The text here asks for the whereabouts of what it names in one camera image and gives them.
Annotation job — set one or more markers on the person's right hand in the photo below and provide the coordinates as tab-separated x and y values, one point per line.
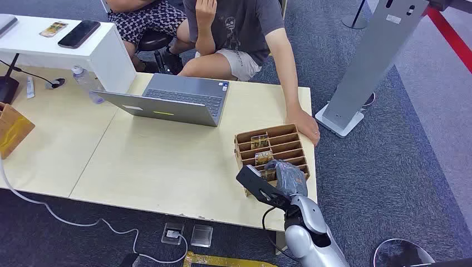
206	11

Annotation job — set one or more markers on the wooden slotted card holder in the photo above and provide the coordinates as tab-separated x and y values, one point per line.
284	142

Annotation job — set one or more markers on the patterned card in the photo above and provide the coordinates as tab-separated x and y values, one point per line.
259	142
54	29
268	174
264	157

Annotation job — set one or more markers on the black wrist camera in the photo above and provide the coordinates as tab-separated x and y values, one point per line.
254	182

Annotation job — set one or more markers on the black stool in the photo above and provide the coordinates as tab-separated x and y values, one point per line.
153	40

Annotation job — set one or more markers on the person's left forearm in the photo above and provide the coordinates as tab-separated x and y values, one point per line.
287	70

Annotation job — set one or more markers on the person's left hand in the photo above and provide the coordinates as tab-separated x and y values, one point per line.
306	127

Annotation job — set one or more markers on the black power adapter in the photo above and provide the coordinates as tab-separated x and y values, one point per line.
129	260

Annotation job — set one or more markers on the grey closed laptop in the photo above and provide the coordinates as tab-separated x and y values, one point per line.
5	23

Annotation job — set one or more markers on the yellow floor tape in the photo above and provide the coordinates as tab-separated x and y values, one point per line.
221	261

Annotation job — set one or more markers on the metal floor socket cover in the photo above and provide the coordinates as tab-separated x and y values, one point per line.
201	236

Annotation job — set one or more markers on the person's right forearm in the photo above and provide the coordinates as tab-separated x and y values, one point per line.
205	40

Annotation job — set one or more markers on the floor socket with plug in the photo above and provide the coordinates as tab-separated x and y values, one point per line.
172	233

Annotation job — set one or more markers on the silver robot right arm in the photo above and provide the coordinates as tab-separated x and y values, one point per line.
313	236

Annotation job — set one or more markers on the person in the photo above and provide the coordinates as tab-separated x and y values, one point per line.
239	33
147	20

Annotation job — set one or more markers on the red floor tape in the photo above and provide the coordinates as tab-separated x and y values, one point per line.
451	37

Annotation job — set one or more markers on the white desk riser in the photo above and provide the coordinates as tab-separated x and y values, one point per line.
99	55

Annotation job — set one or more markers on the black smartphone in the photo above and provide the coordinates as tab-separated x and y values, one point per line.
79	34

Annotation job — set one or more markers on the black stanchion post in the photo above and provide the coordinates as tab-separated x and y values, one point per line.
354	20

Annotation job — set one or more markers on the clear plastic water bottle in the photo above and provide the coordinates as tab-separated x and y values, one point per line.
86	83

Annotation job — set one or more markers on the round chrome-rimmed stool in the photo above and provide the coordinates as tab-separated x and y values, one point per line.
402	254

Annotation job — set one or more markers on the small white tube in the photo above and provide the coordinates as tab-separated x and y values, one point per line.
30	87

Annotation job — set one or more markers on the grey open laptop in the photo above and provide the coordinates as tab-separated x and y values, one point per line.
180	99

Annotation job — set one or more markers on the grey kiosk stand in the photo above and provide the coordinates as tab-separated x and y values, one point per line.
372	59

